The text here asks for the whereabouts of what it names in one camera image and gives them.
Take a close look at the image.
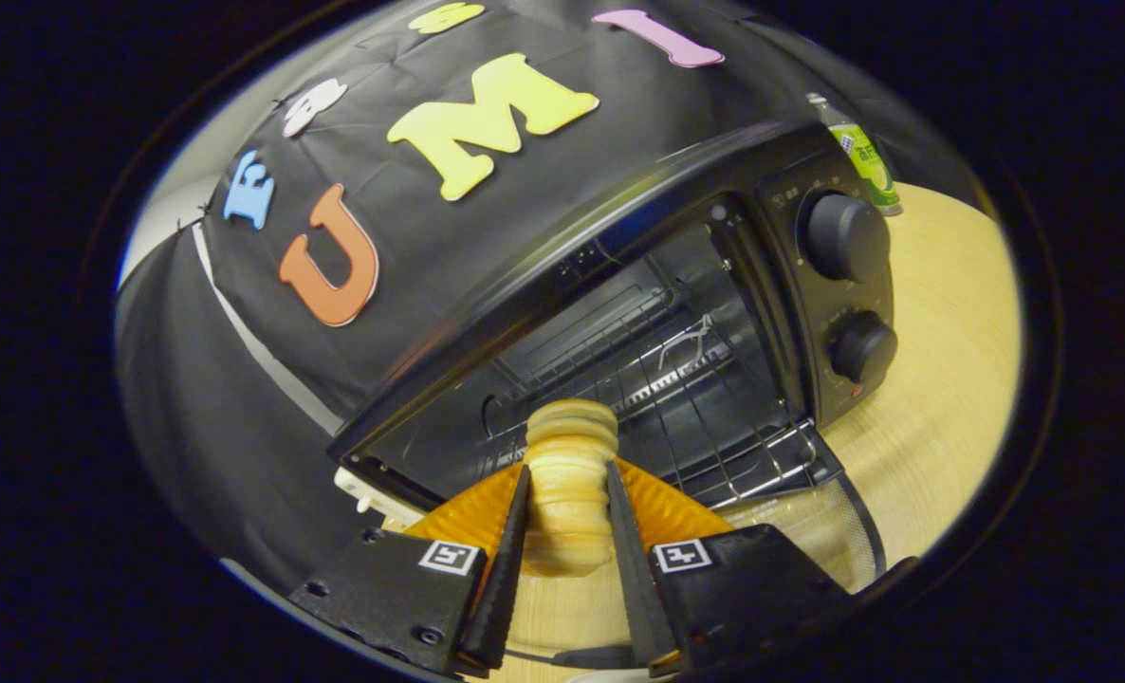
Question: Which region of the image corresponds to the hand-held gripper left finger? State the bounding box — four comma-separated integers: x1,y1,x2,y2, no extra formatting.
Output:
287,462,533,676

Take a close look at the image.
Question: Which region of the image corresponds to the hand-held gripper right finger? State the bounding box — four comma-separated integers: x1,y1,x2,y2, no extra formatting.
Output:
605,458,919,676

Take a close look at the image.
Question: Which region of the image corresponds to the ridged yellow bread roll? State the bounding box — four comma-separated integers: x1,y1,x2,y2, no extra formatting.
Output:
523,399,619,578

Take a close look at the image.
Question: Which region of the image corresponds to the black toaster oven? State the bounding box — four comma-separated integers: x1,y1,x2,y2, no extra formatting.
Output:
327,119,900,594

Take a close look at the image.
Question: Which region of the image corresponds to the white bread toaster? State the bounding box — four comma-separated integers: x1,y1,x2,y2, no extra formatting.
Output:
335,467,412,523

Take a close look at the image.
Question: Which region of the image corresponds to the green drink bottle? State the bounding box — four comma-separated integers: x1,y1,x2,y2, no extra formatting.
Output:
806,92,903,217

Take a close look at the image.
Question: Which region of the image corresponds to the metal wire oven rack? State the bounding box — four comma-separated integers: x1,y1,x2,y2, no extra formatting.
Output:
487,285,820,508

